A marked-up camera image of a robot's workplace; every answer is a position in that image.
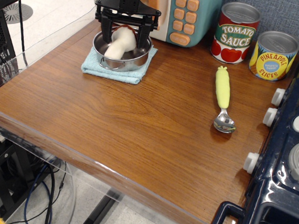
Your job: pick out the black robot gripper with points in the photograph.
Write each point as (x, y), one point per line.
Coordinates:
(129, 12)

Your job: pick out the plush brown white mushroom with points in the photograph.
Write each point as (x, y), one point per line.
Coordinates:
(123, 40)

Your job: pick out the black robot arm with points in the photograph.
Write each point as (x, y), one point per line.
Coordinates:
(129, 12)

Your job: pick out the silver metal pan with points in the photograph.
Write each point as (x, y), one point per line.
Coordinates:
(131, 60)

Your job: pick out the light blue folded cloth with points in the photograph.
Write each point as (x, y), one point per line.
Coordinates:
(91, 66)

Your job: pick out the tomato sauce can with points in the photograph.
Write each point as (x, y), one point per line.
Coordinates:
(235, 31)

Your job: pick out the clear acrylic table guard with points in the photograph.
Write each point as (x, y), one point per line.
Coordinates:
(11, 68)

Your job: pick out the pineapple slices can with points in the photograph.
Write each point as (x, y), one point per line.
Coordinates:
(273, 55)

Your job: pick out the white stove knob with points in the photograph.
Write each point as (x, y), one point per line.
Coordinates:
(250, 162)
(278, 96)
(269, 116)

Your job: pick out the black table leg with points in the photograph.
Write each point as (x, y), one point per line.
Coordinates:
(100, 211)

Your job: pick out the dark blue toy stove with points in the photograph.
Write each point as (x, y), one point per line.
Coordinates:
(272, 196)

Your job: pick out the spoon with yellow-green handle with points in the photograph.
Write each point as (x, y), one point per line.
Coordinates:
(223, 122)

